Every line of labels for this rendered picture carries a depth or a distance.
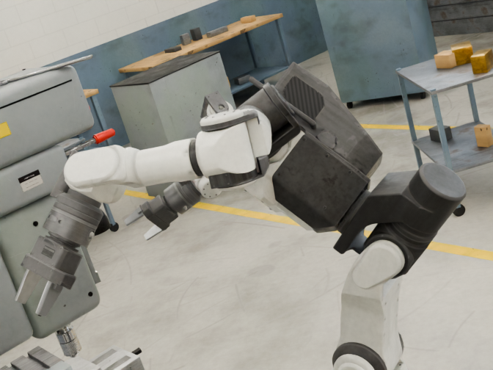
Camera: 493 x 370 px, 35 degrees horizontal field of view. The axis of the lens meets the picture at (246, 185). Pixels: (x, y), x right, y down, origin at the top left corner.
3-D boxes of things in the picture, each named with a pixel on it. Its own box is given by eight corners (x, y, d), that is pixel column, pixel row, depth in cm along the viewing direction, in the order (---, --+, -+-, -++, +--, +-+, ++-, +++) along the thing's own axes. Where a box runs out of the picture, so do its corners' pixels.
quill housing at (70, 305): (70, 290, 209) (26, 180, 199) (108, 305, 193) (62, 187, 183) (6, 326, 199) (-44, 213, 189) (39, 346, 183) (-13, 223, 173)
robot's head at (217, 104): (233, 132, 191) (216, 109, 194) (239, 111, 184) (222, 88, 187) (212, 142, 189) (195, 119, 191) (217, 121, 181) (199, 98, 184)
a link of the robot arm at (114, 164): (88, 202, 147) (152, 190, 142) (61, 188, 139) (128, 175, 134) (89, 169, 149) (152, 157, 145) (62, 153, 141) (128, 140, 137)
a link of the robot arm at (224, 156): (144, 202, 138) (246, 185, 132) (129, 147, 136) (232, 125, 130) (166, 188, 148) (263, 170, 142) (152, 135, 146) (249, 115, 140)
